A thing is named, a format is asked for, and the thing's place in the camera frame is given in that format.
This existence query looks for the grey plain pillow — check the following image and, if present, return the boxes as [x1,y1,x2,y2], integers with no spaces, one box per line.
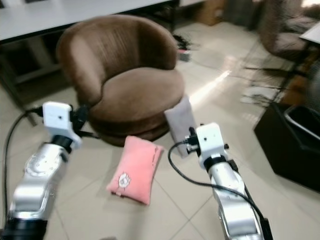
[163,94,199,159]

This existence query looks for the pink pillow with cartoon print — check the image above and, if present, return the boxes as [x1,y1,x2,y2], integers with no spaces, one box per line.
[106,135,165,206]

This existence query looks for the brown round upholstered armchair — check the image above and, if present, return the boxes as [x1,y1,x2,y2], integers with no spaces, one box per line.
[56,14,186,147]

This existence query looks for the grey power strip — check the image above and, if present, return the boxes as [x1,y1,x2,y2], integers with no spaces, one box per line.
[178,48,192,63]

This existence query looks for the black open box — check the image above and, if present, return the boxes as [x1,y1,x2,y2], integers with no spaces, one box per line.
[253,102,320,194]

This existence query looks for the long white table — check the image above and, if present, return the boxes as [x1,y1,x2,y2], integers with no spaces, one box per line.
[0,0,178,42]

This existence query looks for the brown cardboard box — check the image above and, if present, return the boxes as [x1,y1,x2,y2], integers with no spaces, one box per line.
[194,0,227,27]

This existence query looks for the brown mesh office chair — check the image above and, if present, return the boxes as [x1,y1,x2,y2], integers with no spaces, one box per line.
[242,0,320,103]

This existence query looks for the small white table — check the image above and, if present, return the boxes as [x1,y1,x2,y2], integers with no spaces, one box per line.
[299,22,320,47]

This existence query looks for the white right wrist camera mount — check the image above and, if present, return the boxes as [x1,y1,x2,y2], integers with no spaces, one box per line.
[194,122,230,172]

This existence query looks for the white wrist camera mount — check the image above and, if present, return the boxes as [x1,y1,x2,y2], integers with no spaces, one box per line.
[42,101,84,152]
[194,122,230,172]

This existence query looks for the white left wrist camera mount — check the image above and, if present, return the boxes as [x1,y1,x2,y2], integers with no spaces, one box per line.
[42,101,84,152]

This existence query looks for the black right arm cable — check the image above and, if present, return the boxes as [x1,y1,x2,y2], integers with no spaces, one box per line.
[167,139,267,226]

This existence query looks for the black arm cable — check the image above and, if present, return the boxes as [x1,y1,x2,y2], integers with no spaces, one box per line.
[2,106,45,223]
[167,139,267,226]

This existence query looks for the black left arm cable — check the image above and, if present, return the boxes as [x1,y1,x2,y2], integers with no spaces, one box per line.
[2,106,45,223]

